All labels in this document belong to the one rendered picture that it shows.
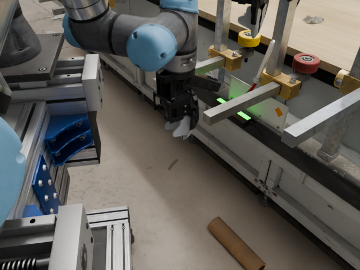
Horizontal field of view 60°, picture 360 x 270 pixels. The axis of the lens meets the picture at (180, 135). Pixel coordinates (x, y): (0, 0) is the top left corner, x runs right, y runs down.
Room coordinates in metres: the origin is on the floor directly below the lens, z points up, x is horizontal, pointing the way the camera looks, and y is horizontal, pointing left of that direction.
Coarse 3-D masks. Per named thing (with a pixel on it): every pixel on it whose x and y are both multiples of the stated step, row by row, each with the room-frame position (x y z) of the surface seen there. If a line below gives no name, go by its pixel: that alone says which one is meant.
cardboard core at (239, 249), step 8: (208, 224) 0.90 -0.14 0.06; (216, 224) 0.89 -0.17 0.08; (224, 224) 0.89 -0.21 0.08; (216, 232) 0.85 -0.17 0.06; (224, 232) 0.84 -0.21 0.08; (232, 232) 0.84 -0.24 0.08; (224, 240) 0.81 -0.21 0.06; (232, 240) 0.80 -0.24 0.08; (240, 240) 0.80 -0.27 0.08; (232, 248) 0.77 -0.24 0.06; (240, 248) 0.76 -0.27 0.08; (248, 248) 0.76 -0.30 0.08; (240, 256) 0.73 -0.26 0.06; (248, 256) 0.72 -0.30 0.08; (256, 256) 0.73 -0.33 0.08; (248, 264) 0.70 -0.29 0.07; (256, 264) 0.69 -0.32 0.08; (264, 264) 0.69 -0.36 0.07
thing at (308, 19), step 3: (303, 18) 1.31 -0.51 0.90; (306, 18) 1.28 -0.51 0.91; (309, 18) 1.28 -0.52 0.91; (312, 18) 1.28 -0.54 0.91; (315, 18) 1.27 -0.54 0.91; (318, 18) 1.27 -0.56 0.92; (321, 18) 1.28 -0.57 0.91; (306, 21) 1.26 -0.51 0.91; (309, 21) 1.25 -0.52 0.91; (312, 21) 1.25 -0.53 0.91; (315, 21) 1.25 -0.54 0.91; (318, 21) 1.26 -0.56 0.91; (321, 21) 1.26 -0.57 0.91
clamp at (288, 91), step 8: (264, 72) 0.90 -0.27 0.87; (264, 80) 0.89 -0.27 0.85; (272, 80) 0.87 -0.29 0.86; (280, 80) 0.85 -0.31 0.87; (288, 80) 0.85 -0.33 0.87; (296, 80) 0.85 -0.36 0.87; (280, 88) 0.84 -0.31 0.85; (288, 88) 0.82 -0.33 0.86; (296, 88) 0.83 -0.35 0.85; (280, 96) 0.83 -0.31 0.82; (288, 96) 0.81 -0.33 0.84
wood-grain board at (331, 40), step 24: (216, 0) 1.57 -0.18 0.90; (312, 0) 1.57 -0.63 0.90; (336, 0) 1.57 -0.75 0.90; (264, 24) 1.25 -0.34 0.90; (312, 24) 1.25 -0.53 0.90; (336, 24) 1.25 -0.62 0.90; (288, 48) 1.03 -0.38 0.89; (312, 48) 1.02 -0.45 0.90; (336, 48) 1.02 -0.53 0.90; (336, 72) 0.88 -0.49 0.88
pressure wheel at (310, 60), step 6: (300, 54) 0.96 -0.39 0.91; (306, 54) 0.96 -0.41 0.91; (294, 60) 0.92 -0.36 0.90; (300, 60) 0.91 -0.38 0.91; (306, 60) 0.92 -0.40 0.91; (312, 60) 0.92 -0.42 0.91; (318, 60) 0.91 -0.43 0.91; (294, 66) 0.92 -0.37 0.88; (300, 66) 0.90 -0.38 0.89; (306, 66) 0.89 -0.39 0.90; (312, 66) 0.89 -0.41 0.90; (318, 66) 0.91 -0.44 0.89; (300, 72) 0.90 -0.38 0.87; (306, 72) 0.89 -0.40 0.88; (312, 72) 0.89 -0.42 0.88
